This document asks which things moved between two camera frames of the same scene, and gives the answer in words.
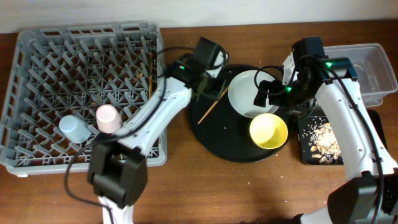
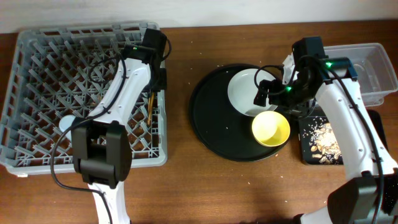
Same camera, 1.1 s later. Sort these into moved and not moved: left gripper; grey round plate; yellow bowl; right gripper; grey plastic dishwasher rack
Moved: left gripper
Not moved: grey round plate; grey plastic dishwasher rack; yellow bowl; right gripper
